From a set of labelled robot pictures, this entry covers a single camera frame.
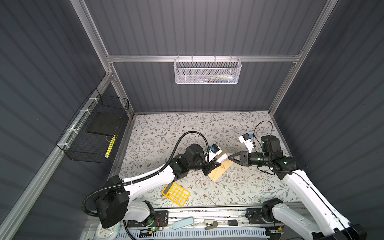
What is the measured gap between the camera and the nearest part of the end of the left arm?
0.58 meters

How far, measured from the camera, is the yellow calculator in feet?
2.63

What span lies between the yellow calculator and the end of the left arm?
0.84ft
